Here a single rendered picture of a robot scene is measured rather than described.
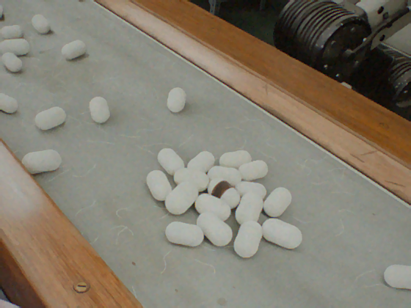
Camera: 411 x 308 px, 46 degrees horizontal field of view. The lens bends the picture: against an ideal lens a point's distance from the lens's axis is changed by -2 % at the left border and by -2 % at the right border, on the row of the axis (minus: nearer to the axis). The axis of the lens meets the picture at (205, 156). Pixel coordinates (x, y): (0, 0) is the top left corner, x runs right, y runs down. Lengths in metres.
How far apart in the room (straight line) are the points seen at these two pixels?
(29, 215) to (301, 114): 0.34
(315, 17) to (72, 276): 0.62
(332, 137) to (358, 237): 0.15
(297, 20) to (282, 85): 0.25
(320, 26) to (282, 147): 0.32
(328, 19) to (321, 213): 0.43
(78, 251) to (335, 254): 0.22
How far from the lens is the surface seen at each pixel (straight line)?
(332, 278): 0.44
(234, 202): 0.46
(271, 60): 0.70
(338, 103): 0.64
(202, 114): 0.60
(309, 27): 0.85
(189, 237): 0.42
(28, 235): 0.41
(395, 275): 0.44
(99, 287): 0.37
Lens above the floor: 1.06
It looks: 37 degrees down
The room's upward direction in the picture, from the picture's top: 9 degrees clockwise
